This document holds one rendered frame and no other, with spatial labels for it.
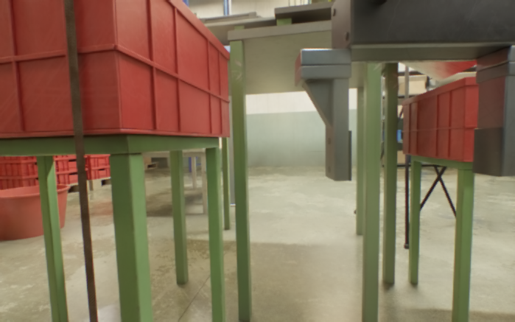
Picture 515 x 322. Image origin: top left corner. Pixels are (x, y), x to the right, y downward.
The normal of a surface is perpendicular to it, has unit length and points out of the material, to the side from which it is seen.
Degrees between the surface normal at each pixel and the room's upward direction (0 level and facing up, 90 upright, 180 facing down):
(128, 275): 90
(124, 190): 90
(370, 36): 90
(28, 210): 99
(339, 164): 90
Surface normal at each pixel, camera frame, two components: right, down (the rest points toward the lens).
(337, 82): 0.01, 0.07
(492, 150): -1.00, 0.03
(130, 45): 0.98, -0.01
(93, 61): -0.21, 0.08
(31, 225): 0.62, 0.20
